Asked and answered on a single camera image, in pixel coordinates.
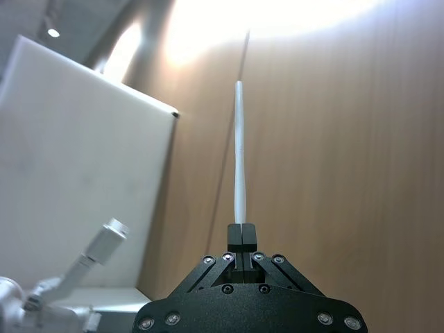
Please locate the thin white plastic stick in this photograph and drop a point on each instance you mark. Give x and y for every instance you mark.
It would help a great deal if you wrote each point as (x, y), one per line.
(239, 156)

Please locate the large white board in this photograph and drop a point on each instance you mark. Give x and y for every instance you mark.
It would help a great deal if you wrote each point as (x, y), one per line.
(69, 156)

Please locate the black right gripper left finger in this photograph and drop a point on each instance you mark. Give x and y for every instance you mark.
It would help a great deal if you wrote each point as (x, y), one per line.
(234, 239)

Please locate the white jointed camera mount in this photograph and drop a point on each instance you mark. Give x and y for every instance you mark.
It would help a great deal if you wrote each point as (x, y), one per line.
(14, 308)

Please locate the round ceiling light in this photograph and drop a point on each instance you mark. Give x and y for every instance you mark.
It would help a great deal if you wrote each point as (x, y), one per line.
(53, 33)

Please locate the silver cylindrical camera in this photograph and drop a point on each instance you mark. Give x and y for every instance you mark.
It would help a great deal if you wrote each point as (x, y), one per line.
(104, 239)

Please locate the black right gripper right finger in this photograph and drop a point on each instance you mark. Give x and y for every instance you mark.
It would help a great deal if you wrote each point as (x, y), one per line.
(249, 239)

